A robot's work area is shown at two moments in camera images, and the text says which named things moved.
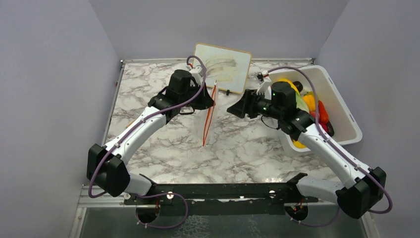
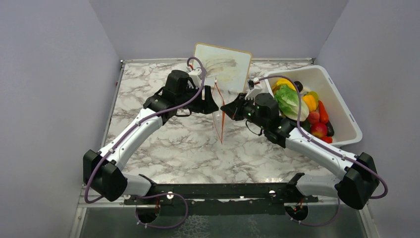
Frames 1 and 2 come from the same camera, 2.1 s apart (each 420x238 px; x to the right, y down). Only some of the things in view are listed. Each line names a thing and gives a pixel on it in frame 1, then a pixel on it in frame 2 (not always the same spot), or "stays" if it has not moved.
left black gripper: [206, 100] stays
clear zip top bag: [203, 118] → [218, 116]
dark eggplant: [331, 131] stays
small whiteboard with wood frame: [229, 67] stays
